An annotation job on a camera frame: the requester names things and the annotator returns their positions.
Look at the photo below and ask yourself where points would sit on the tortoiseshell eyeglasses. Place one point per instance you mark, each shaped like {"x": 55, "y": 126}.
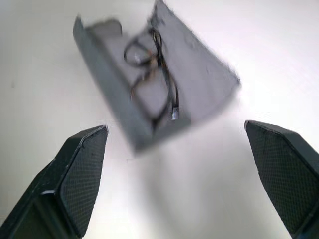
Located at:
{"x": 159, "y": 82}

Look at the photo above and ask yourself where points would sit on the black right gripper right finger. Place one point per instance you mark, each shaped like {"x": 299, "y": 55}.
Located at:
{"x": 281, "y": 171}

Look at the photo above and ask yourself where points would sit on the grey felt glasses case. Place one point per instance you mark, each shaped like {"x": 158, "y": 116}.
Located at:
{"x": 194, "y": 74}

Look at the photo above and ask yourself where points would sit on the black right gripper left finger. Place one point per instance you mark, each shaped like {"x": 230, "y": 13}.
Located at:
{"x": 72, "y": 181}

